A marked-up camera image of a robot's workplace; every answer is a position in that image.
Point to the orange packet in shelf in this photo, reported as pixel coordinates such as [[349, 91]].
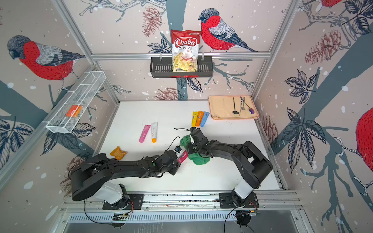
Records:
[[74, 111]]

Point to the Chuba cassava chips bag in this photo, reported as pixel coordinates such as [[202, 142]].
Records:
[[185, 47]]

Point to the red pink toothpaste tube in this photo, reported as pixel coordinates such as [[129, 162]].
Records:
[[183, 157]]

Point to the orange snack packet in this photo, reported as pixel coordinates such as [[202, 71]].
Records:
[[118, 153]]

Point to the orange toothpaste tube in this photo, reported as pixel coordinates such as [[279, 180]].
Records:
[[199, 118]]

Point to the yellow toothpaste tube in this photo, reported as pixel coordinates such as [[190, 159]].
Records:
[[194, 119]]

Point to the white toothpaste tube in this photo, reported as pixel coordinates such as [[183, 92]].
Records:
[[154, 127]]

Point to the pink tray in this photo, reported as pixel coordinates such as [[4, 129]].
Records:
[[233, 107]]

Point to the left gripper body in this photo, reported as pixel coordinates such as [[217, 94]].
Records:
[[174, 169]]

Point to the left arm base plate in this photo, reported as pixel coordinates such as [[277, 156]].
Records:
[[128, 202]]

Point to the white wire wall shelf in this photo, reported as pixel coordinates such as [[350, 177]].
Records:
[[87, 88]]

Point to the patterned handle utensil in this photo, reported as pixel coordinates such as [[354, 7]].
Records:
[[241, 107]]

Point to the black spoon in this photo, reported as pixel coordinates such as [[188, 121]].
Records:
[[235, 112]]

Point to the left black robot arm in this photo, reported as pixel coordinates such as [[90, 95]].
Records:
[[91, 175]]

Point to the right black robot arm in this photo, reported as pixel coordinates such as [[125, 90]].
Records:
[[252, 164]]

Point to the black wire wall basket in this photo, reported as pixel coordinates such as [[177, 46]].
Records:
[[163, 68]]

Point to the magenta toothpaste tube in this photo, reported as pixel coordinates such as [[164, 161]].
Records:
[[144, 133]]

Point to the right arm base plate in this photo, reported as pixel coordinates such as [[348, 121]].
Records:
[[232, 200]]

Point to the green cleaning cloth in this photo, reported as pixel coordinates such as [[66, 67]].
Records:
[[193, 155]]

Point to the iridescent purple spoon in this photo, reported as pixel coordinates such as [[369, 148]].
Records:
[[251, 110]]

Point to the blue toothpaste tube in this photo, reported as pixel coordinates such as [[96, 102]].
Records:
[[204, 119]]

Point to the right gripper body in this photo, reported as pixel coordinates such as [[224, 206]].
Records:
[[193, 148]]

